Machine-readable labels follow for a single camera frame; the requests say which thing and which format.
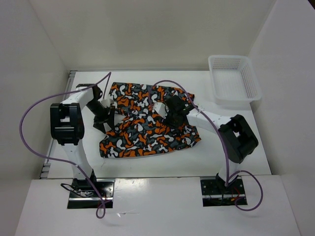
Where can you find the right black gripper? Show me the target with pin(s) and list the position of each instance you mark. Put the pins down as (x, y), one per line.
(168, 123)

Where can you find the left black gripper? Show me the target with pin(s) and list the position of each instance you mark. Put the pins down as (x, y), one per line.
(98, 122)

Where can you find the orange camouflage shorts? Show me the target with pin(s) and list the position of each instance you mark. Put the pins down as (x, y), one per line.
(141, 132)

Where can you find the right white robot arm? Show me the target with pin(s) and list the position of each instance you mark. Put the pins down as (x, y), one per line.
(237, 138)

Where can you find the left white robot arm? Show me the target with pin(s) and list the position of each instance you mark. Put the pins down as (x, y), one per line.
(83, 94)

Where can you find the white plastic basket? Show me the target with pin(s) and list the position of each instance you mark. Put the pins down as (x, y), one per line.
(234, 80)

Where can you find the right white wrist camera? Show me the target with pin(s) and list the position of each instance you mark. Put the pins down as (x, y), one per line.
(161, 109)

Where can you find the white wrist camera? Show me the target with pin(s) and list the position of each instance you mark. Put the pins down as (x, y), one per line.
(107, 103)
(161, 109)

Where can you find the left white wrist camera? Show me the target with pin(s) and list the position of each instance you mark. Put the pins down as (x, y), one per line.
(107, 103)

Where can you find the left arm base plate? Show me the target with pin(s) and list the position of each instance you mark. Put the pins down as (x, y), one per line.
(83, 196)

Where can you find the aluminium rail frame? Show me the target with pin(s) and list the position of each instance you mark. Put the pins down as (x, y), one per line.
(62, 133)

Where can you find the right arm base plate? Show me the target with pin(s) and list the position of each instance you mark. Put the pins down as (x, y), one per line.
(214, 194)

